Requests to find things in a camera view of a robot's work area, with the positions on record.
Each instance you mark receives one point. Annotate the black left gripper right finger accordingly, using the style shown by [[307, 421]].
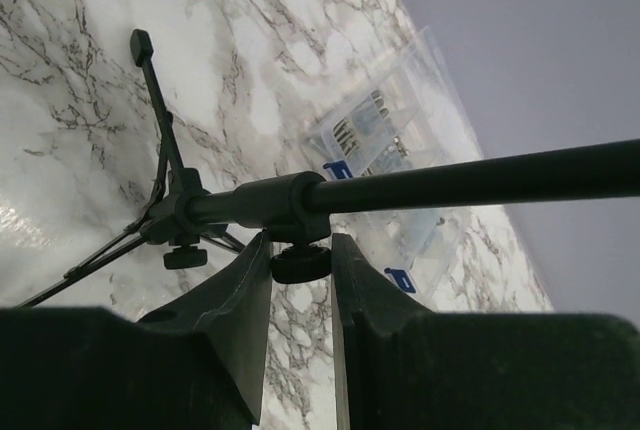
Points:
[[400, 365]]

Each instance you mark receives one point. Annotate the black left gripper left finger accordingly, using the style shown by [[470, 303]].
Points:
[[195, 363]]

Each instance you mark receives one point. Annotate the black tripod shock-mount stand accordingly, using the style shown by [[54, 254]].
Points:
[[295, 209]]

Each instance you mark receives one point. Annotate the clear plastic screw box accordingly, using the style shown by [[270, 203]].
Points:
[[405, 116]]

